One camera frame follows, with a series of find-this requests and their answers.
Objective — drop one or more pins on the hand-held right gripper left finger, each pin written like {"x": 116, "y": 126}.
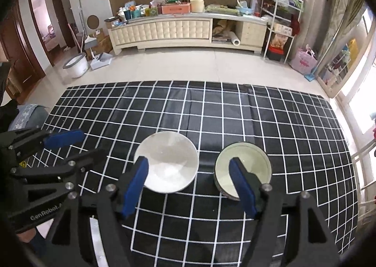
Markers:
{"x": 136, "y": 187}

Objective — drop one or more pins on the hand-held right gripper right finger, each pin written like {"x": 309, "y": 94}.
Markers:
{"x": 243, "y": 187}

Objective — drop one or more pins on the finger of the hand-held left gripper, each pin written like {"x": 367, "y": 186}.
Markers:
{"x": 85, "y": 159}
{"x": 64, "y": 138}

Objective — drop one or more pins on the green patterned bowl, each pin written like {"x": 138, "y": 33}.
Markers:
{"x": 249, "y": 164}

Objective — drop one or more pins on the cream white bowl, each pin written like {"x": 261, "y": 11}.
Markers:
{"x": 166, "y": 164}

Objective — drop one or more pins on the person's left forearm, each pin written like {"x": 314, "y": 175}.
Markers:
{"x": 29, "y": 237}

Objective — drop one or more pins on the chair with grey embroidered cover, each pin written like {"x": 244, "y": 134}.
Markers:
{"x": 29, "y": 115}

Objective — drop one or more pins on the black cloth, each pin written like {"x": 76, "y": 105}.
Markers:
{"x": 8, "y": 114}

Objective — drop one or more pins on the white mop bucket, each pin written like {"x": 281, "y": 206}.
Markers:
{"x": 75, "y": 65}

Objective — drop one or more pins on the black white checked tablecloth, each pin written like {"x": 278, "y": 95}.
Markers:
{"x": 205, "y": 114}

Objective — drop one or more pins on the white dustpan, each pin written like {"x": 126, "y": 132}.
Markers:
{"x": 101, "y": 61}

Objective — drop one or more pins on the brown wooden door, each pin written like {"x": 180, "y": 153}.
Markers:
{"x": 20, "y": 58}

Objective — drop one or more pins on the broom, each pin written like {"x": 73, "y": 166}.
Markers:
{"x": 75, "y": 39}

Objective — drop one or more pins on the cardboard box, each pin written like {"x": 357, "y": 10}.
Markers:
{"x": 102, "y": 40}

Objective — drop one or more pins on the white mop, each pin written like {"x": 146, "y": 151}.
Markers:
{"x": 80, "y": 20}

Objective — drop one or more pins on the pink shopping bag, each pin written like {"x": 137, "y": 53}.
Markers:
{"x": 304, "y": 61}

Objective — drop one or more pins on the cream padded television cabinet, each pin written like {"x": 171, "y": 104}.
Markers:
{"x": 164, "y": 30}

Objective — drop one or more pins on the white paper roll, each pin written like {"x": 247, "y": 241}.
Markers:
{"x": 235, "y": 38}

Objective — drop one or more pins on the white metal shelf rack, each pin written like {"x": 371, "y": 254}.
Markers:
{"x": 280, "y": 29}

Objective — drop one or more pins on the pink storage box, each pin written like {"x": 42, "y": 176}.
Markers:
{"x": 176, "y": 9}

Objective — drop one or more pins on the light blue plastic basin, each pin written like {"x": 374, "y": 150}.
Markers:
{"x": 245, "y": 8}

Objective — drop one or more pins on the green folded cloth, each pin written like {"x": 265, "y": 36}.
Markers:
{"x": 220, "y": 9}

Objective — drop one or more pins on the cream ribbed jar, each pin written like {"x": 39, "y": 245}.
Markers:
{"x": 197, "y": 5}

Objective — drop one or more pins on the brown door frame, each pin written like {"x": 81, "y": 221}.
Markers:
{"x": 63, "y": 20}

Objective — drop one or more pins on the round brown wall decor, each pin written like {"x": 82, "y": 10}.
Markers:
{"x": 93, "y": 21}

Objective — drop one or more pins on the arched leaning frame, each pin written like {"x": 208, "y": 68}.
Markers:
{"x": 352, "y": 35}

